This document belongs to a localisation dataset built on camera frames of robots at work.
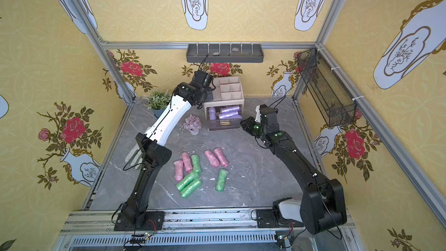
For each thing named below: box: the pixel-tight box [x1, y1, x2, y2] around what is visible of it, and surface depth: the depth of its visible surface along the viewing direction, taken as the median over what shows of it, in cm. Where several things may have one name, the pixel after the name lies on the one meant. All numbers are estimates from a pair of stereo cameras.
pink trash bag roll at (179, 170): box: [173, 159, 184, 182], surface depth 88 cm
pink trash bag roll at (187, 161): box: [181, 151, 194, 173], surface depth 90 cm
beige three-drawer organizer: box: [203, 76, 245, 132], surface depth 91 cm
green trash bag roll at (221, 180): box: [215, 168, 229, 193], surface depth 85 cm
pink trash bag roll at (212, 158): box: [204, 149, 221, 168], surface depth 92 cm
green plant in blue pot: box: [147, 90, 172, 118], surface depth 100 cm
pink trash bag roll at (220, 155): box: [213, 147, 229, 168], surface depth 92 cm
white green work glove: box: [124, 143, 143, 170], surface depth 94 cm
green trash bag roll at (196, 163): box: [191, 153, 202, 174], surface depth 91 cm
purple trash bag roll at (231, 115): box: [221, 112, 243, 120], surface depth 89 cm
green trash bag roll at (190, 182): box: [175, 170, 203, 199], surface depth 84 cm
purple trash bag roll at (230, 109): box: [220, 105, 240, 114], surface depth 92 cm
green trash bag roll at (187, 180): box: [175, 170, 200, 192], surface depth 85 cm
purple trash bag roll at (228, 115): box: [217, 111, 240, 120], surface depth 90 cm
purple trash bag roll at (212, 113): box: [208, 106, 217, 121], surface depth 90 cm
